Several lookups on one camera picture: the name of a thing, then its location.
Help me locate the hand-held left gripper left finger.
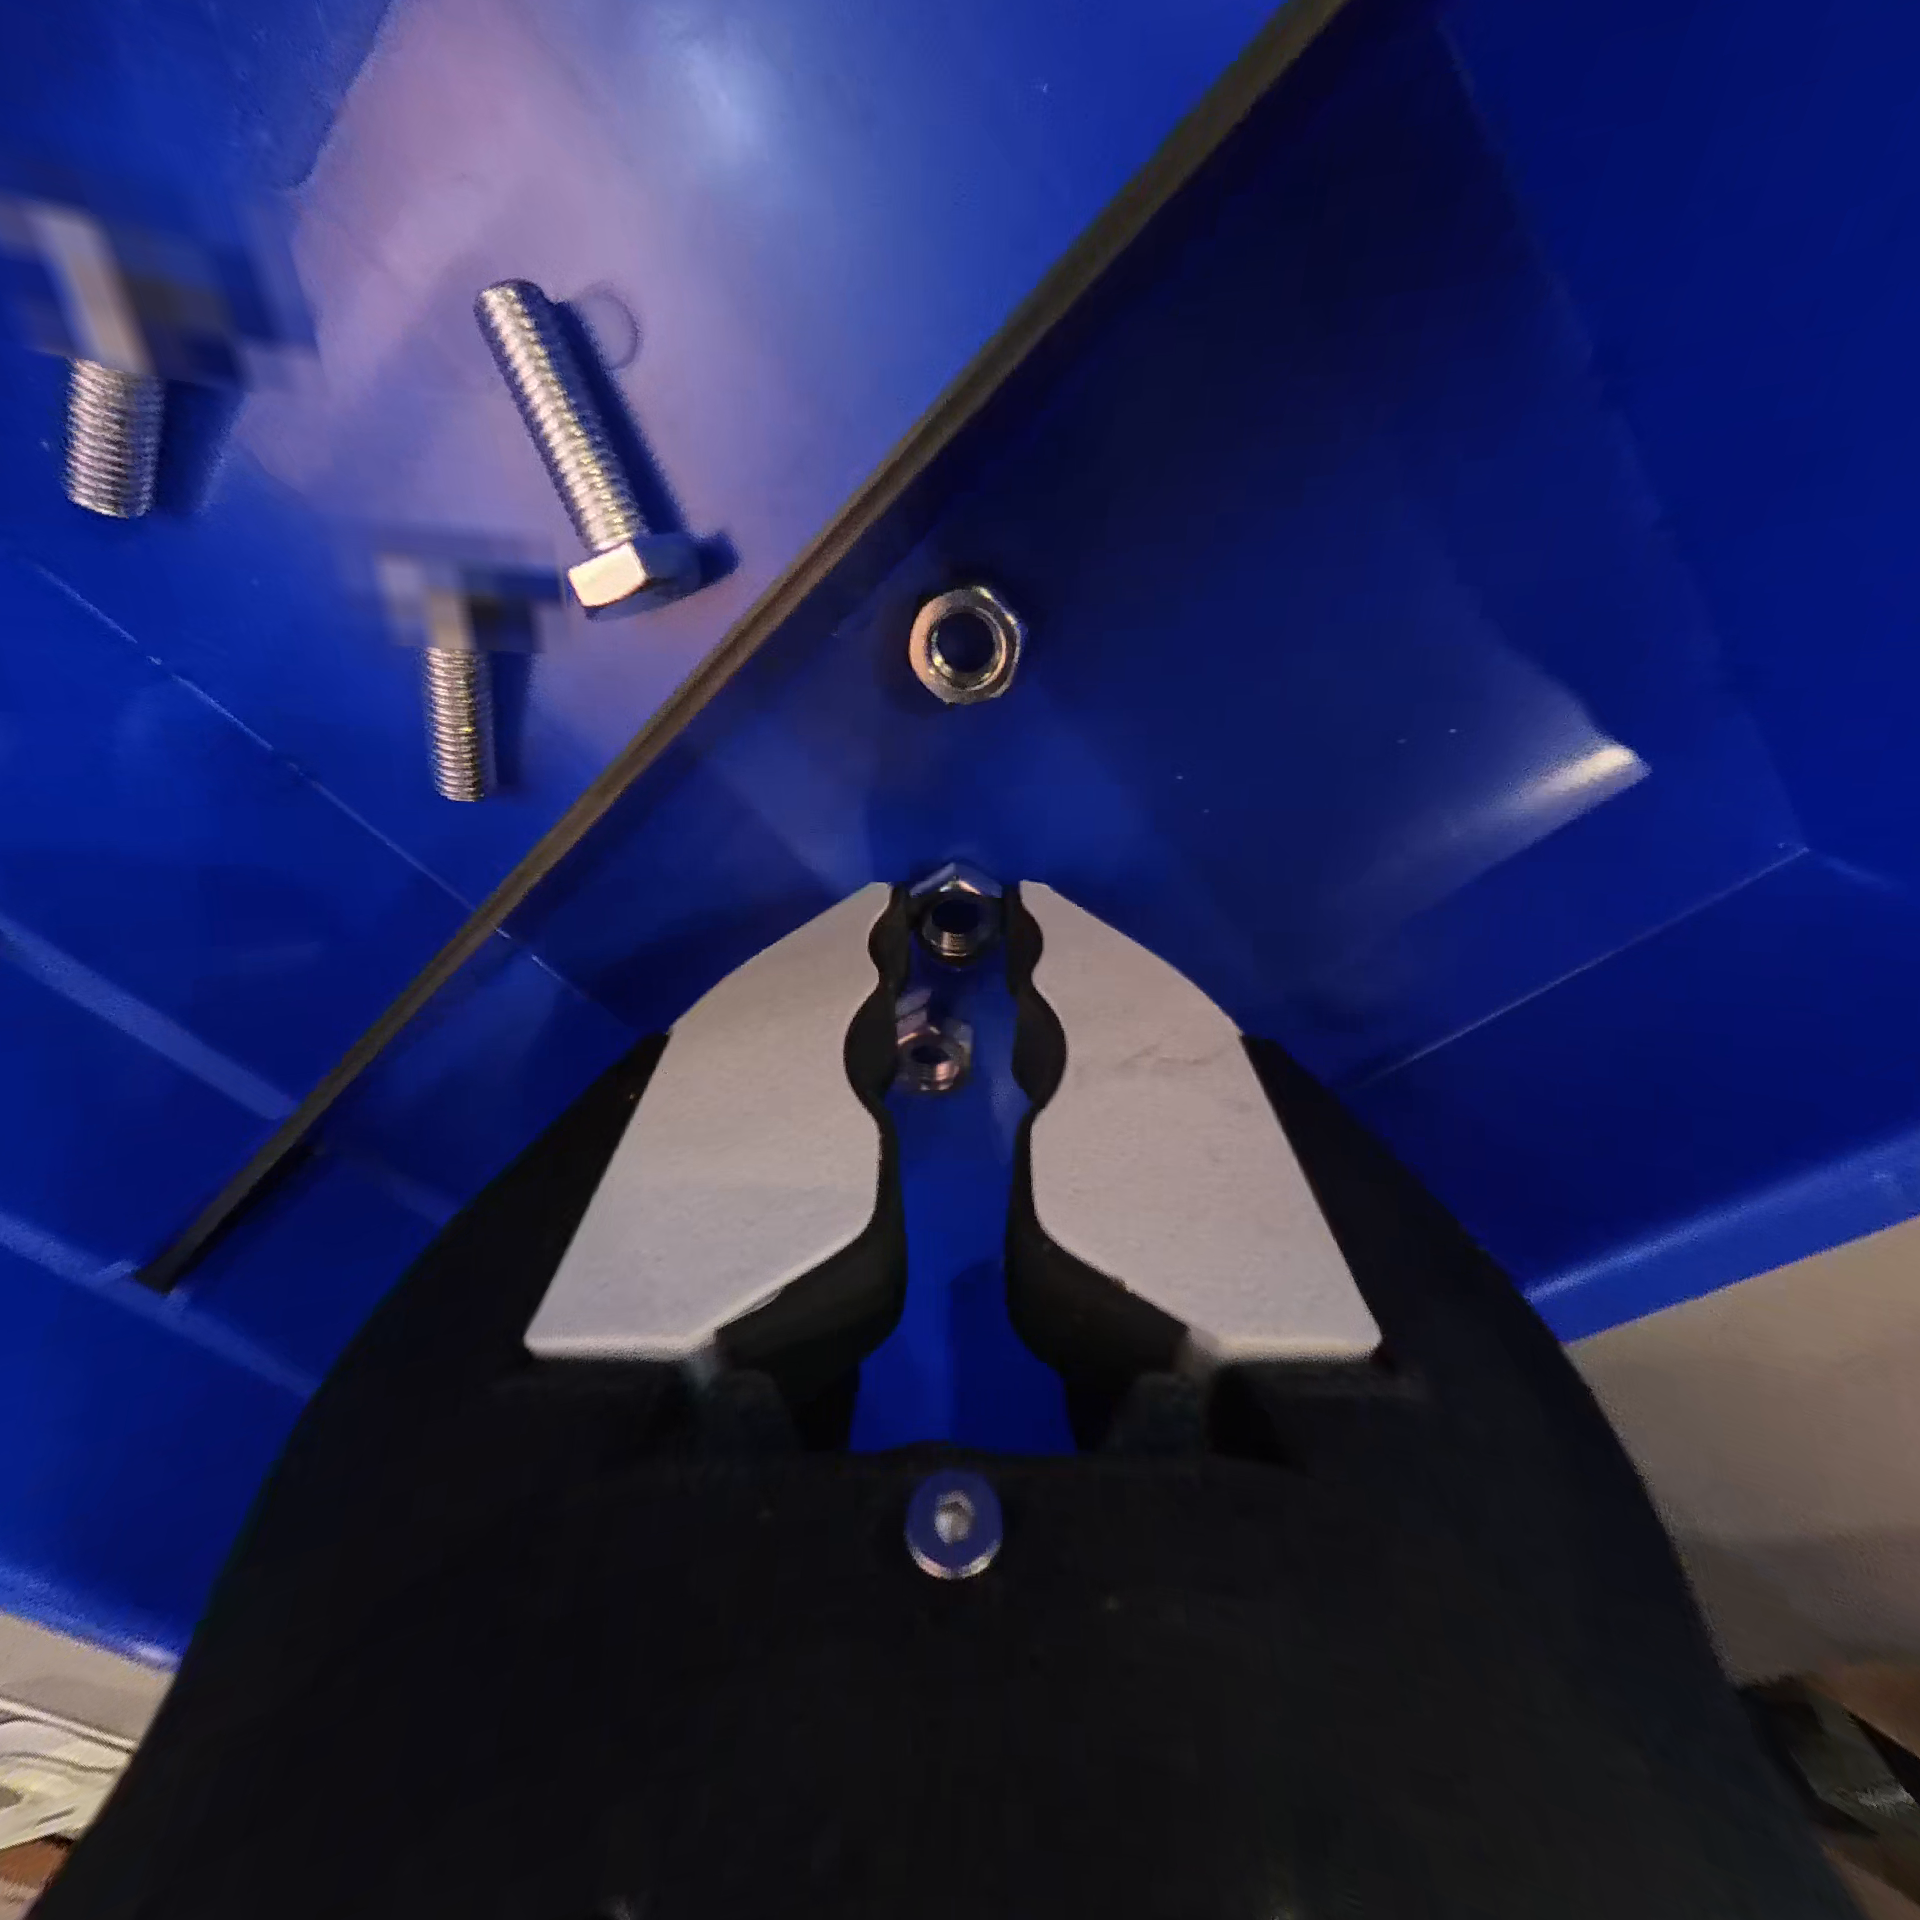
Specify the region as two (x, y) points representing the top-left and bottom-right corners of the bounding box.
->
(522, 881), (913, 1453)

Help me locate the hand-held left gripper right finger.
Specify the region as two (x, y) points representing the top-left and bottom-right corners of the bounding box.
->
(1001, 880), (1385, 1453)

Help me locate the steel hex bolt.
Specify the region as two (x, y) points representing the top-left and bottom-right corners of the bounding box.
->
(474, 279), (736, 620)
(376, 528), (565, 806)
(0, 200), (227, 520)

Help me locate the blue plastic bin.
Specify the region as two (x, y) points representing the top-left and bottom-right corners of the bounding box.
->
(0, 0), (1920, 1666)

